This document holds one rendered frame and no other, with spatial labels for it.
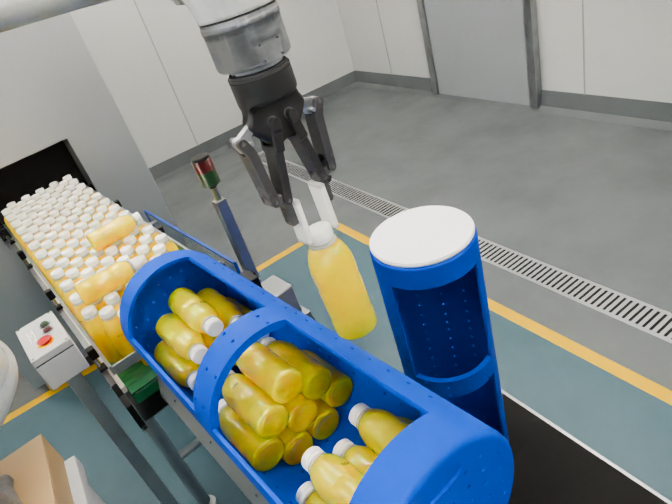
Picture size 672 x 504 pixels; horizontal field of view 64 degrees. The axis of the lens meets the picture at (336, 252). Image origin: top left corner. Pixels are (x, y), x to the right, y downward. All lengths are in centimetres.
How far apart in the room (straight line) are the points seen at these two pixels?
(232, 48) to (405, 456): 50
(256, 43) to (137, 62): 503
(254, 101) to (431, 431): 45
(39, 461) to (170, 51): 483
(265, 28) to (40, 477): 91
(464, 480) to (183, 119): 529
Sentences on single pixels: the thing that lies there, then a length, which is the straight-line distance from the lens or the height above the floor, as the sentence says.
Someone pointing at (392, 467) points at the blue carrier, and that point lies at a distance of 69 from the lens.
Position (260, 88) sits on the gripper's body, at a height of 165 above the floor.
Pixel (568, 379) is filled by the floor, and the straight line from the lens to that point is 240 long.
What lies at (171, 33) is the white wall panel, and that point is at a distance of 571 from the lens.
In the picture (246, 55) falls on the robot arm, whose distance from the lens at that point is 61.
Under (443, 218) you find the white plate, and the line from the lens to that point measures 146.
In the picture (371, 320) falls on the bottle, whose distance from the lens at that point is 79.
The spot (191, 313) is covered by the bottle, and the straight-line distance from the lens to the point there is 120.
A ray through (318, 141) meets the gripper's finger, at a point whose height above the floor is 155.
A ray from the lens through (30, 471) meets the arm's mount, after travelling 123.
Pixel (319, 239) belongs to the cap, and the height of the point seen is 143.
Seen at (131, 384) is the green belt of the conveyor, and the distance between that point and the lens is 157.
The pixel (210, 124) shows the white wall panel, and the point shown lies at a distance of 588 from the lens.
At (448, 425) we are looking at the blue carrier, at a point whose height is 122.
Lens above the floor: 179
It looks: 32 degrees down
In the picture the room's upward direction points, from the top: 18 degrees counter-clockwise
